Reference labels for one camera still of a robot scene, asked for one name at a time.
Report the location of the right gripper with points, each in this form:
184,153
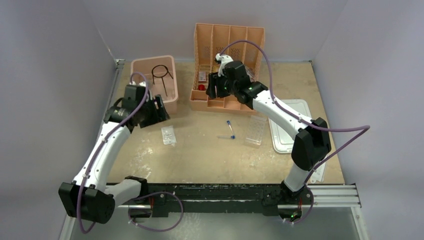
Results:
215,80

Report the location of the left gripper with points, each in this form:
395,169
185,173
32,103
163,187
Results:
158,113

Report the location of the white plastic packet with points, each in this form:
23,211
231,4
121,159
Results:
168,135

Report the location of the black tripod ring stand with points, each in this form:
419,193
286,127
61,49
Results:
167,73

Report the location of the clear test tube rack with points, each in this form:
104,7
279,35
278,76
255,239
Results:
255,130

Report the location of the blue-capped test tube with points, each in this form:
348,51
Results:
226,136
230,127

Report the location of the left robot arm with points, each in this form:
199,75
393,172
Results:
102,155

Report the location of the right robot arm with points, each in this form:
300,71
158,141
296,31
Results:
311,141

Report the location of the red round object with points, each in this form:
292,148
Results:
201,87

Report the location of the pink plastic bin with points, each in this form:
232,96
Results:
145,65

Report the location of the pink file organizer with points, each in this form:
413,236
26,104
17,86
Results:
211,39

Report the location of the white plastic lid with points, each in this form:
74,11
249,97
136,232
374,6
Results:
282,141

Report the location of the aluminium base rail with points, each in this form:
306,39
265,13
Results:
160,199

